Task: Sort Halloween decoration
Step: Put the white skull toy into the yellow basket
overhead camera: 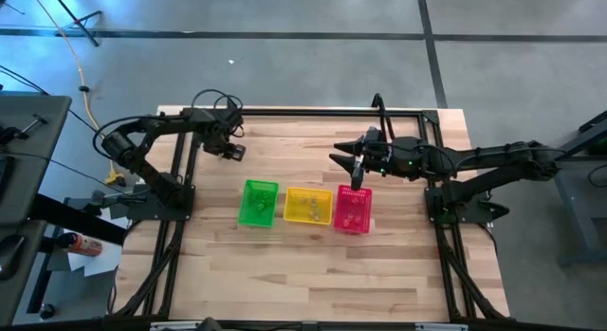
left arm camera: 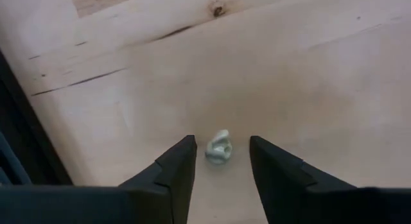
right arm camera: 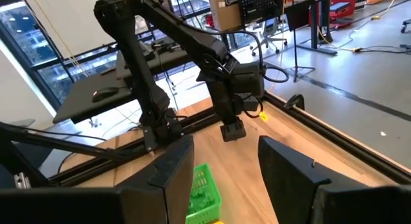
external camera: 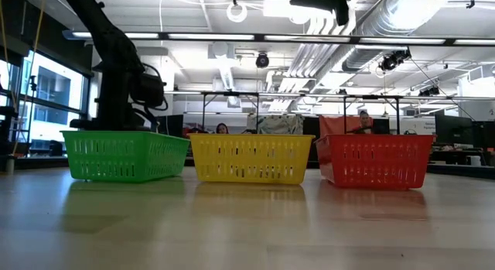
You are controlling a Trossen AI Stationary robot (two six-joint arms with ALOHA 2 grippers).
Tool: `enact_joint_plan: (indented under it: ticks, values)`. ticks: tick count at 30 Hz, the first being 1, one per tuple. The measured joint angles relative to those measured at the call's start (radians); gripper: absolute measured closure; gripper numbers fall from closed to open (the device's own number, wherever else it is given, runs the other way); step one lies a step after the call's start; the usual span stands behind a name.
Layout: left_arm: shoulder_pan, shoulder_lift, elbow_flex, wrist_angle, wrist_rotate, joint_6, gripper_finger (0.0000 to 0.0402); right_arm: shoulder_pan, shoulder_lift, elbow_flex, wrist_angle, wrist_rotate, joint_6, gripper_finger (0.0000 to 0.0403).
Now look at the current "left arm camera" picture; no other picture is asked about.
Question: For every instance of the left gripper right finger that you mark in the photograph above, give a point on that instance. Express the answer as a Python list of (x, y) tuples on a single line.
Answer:
[(279, 179)]

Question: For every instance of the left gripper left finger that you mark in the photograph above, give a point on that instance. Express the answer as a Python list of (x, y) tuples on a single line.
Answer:
[(173, 172)]

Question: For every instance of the small beige skull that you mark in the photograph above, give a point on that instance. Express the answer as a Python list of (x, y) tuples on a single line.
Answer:
[(218, 148)]

